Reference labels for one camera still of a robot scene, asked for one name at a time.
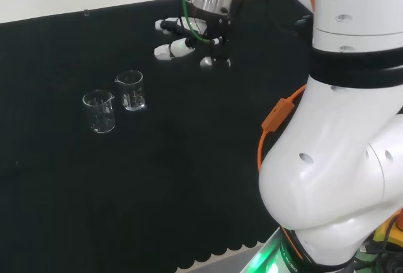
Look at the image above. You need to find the orange cable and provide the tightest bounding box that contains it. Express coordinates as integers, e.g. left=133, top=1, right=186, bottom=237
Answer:
left=200, top=0, right=316, bottom=263

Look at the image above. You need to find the yellow stop button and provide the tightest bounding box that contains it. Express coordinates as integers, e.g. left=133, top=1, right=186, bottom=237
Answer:
left=373, top=208, right=403, bottom=257

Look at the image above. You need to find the green cable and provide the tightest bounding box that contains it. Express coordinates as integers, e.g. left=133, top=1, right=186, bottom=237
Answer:
left=181, top=0, right=221, bottom=47

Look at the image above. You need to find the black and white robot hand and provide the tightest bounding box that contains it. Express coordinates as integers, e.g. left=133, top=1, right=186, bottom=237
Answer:
left=153, top=8, right=236, bottom=71

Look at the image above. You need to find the black cloth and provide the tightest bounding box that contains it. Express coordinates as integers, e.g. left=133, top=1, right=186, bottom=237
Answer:
left=0, top=0, right=315, bottom=273

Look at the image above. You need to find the clear glass beaker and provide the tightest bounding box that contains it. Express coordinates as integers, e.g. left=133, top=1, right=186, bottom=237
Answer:
left=82, top=89, right=116, bottom=134
left=114, top=70, right=147, bottom=112

